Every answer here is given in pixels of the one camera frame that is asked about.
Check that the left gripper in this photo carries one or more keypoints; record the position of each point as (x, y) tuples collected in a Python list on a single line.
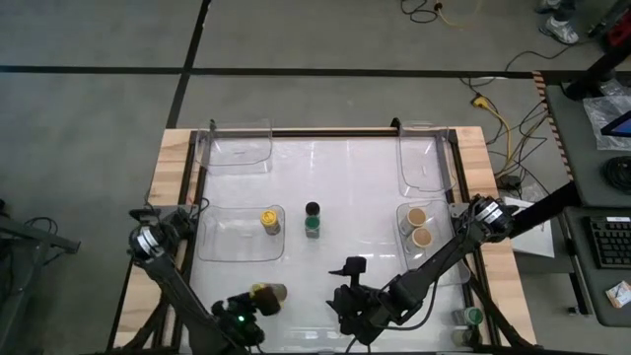
[(236, 320)]

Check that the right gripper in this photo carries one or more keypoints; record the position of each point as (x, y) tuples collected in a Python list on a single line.
[(360, 305)]

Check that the yellow-lid spice jar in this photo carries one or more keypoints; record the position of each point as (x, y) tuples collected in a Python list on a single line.
[(261, 289), (270, 219)]

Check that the green-lid spice jar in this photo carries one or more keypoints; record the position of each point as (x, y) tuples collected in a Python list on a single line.
[(473, 315), (312, 224)]

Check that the tan-lid spice jar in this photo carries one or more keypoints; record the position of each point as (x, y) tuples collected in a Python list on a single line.
[(416, 216), (422, 237)]

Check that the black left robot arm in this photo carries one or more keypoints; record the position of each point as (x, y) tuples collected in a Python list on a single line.
[(172, 281)]

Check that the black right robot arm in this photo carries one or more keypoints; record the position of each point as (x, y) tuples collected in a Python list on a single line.
[(443, 251)]

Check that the clear plastic bin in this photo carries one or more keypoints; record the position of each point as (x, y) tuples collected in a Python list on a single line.
[(424, 163), (231, 236), (236, 153), (443, 271)]

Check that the white paper sheet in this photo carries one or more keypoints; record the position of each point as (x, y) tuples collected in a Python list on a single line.
[(535, 241)]

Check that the black power adapter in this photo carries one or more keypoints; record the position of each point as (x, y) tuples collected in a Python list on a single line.
[(510, 182)]

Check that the grey keyboard desk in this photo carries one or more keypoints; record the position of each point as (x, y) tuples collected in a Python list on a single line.
[(591, 291)]

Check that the grey metal stand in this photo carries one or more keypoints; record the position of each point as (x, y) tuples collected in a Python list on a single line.
[(39, 236)]

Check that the black keyboard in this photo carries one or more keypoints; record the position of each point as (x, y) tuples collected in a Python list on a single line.
[(611, 241)]

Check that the small cardboard box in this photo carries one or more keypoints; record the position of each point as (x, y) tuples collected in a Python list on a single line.
[(618, 295)]

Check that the grey side desk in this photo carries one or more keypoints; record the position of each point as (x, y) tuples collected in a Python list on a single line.
[(581, 163)]

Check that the clear plastic bag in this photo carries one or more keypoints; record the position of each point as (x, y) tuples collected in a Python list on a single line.
[(599, 116)]

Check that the blue-screen computer monitor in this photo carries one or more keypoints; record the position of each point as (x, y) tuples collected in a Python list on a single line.
[(618, 125)]

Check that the black monitor stand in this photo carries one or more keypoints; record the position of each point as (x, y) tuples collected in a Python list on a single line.
[(596, 69)]

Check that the person's shoe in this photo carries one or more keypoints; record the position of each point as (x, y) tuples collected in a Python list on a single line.
[(547, 6), (559, 30)]

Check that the red tool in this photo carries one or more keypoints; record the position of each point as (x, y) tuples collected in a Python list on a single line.
[(620, 34)]

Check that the black diagonal frame strut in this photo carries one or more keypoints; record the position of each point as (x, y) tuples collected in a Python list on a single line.
[(547, 209)]

